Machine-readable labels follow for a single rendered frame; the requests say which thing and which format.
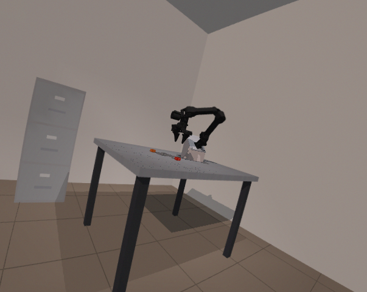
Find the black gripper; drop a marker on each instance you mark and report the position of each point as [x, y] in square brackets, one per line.
[186, 132]

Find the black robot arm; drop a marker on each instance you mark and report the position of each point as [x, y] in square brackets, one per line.
[191, 111]

